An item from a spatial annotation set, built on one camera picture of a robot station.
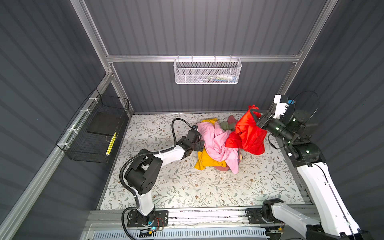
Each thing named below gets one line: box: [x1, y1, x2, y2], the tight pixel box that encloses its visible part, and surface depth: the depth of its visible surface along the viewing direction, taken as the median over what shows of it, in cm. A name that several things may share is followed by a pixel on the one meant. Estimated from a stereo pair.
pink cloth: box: [197, 122, 239, 175], surface depth 90 cm
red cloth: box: [225, 104, 267, 155], surface depth 69 cm
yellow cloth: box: [194, 118, 227, 171], surface depth 91 cm
